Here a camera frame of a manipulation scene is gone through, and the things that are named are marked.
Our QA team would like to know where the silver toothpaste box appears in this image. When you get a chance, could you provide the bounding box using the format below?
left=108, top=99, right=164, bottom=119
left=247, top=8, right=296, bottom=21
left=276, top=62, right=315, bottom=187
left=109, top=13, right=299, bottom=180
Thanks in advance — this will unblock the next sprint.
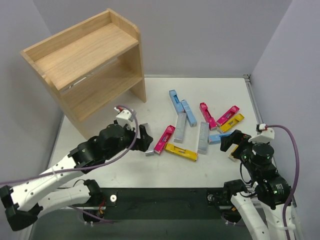
left=197, top=122, right=209, bottom=155
left=145, top=149, right=155, bottom=157
left=173, top=112, right=187, bottom=143

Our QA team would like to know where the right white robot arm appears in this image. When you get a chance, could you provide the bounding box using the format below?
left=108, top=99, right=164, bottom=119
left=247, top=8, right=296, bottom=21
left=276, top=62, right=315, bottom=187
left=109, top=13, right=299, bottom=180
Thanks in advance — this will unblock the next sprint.
left=220, top=124, right=298, bottom=240

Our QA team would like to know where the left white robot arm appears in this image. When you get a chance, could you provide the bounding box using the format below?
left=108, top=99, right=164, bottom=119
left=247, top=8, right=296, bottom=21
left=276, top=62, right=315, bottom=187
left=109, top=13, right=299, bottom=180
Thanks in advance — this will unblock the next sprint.
left=0, top=121, right=153, bottom=232

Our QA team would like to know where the wooden two-tier shelf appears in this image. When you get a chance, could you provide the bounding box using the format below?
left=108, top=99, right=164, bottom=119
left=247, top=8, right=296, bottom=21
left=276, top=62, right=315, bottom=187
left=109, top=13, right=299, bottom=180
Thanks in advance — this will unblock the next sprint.
left=21, top=9, right=147, bottom=139

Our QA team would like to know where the yellow toothpaste box near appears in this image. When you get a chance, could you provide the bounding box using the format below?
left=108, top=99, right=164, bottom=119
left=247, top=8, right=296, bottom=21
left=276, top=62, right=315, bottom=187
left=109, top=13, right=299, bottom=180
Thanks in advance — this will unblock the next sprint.
left=227, top=146, right=240, bottom=163

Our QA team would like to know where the yellow toothpaste box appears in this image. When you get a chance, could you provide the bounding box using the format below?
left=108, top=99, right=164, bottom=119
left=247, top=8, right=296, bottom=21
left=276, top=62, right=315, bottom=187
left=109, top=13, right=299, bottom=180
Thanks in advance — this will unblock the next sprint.
left=164, top=143, right=198, bottom=162
left=227, top=146, right=240, bottom=163
left=218, top=113, right=245, bottom=134

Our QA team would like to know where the pink toothpaste box left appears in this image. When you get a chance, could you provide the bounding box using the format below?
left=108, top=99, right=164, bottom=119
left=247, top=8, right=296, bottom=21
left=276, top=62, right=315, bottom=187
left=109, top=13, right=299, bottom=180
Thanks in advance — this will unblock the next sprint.
left=153, top=125, right=176, bottom=155

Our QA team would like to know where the pink toothpaste box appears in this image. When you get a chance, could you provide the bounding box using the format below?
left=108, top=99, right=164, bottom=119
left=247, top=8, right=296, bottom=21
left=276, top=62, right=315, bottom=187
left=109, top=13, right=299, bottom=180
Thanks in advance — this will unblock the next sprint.
left=199, top=102, right=218, bottom=131
left=216, top=105, right=240, bottom=127
left=153, top=125, right=176, bottom=155

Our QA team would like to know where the yellow toothpaste box right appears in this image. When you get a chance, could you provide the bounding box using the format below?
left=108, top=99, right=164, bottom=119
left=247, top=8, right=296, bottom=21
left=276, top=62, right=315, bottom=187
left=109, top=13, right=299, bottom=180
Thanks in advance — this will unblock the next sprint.
left=218, top=113, right=245, bottom=134

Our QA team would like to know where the blue toothpaste box near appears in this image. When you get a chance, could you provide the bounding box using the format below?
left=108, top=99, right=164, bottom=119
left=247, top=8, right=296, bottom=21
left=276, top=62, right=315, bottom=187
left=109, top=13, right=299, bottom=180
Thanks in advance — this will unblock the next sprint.
left=207, top=132, right=232, bottom=145

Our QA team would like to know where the blue toothpaste box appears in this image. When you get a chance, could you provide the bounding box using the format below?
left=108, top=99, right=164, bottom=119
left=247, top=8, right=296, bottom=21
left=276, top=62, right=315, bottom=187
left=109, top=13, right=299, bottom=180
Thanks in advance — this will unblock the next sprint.
left=181, top=99, right=197, bottom=127
left=168, top=89, right=185, bottom=113
left=207, top=132, right=232, bottom=145

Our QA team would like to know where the yellow toothpaste box front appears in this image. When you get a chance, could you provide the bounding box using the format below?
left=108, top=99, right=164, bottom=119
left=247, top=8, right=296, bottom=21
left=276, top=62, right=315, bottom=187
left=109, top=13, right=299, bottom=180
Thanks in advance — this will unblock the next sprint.
left=164, top=143, right=198, bottom=162

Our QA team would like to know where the pink toothpaste box right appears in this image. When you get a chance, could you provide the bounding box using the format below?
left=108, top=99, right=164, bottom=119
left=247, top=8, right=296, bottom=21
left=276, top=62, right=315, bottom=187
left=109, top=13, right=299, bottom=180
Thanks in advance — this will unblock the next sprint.
left=216, top=105, right=240, bottom=127

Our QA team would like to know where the pink toothpaste box centre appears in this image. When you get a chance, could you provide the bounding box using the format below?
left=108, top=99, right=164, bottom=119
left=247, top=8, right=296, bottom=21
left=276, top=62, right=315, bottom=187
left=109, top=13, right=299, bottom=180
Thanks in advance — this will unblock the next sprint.
left=199, top=102, right=218, bottom=131

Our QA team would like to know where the blue toothpaste box middle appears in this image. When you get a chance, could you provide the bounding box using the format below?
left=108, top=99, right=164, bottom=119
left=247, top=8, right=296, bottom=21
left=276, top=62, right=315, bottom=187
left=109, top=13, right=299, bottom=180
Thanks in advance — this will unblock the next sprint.
left=181, top=99, right=197, bottom=127

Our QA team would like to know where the blue toothpaste box far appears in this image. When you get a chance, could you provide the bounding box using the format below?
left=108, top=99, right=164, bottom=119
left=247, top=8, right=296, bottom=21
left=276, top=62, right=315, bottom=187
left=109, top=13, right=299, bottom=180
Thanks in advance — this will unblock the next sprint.
left=168, top=89, right=185, bottom=113

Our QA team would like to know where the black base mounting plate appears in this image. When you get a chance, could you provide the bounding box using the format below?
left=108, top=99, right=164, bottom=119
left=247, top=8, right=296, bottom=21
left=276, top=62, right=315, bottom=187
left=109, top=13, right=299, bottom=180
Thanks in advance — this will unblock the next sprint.
left=71, top=187, right=243, bottom=221

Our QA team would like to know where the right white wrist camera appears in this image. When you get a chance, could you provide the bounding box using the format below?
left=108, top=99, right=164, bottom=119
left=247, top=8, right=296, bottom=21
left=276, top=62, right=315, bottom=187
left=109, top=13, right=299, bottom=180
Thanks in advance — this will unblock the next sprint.
left=248, top=123, right=275, bottom=144

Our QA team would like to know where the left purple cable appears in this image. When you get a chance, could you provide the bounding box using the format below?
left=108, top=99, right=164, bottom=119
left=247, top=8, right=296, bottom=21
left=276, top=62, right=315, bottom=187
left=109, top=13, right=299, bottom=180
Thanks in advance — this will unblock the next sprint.
left=0, top=104, right=139, bottom=187

